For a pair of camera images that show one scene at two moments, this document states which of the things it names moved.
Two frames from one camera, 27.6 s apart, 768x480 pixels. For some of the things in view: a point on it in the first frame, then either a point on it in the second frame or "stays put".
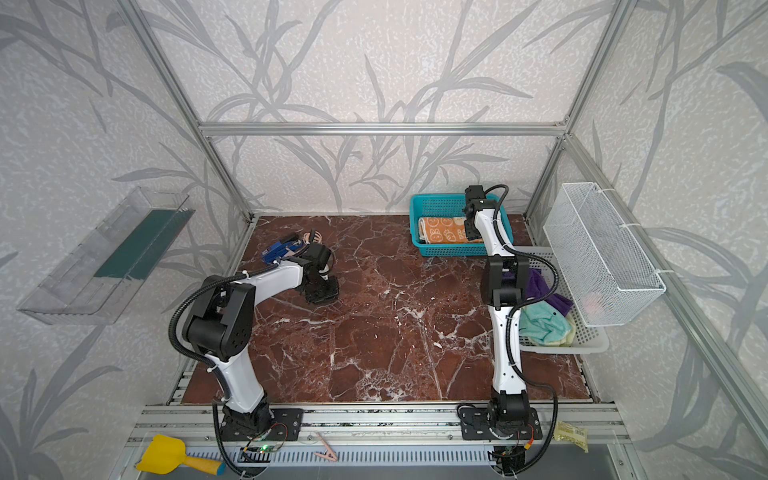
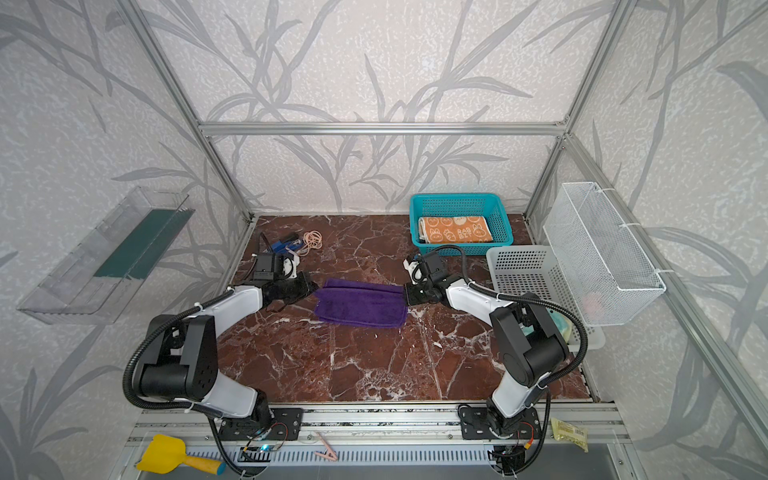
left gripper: x=321 y=288 to x=297 y=288
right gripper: x=474 y=230 to x=417 y=293
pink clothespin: x=329 y=453 stays put
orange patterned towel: x=444 y=230 stays put
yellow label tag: x=564 y=431 stays put
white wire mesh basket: x=609 y=275 stays put
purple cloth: x=537 y=287 to x=361 y=302
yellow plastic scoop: x=167 y=454 stays put
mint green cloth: x=542 y=322 stays put
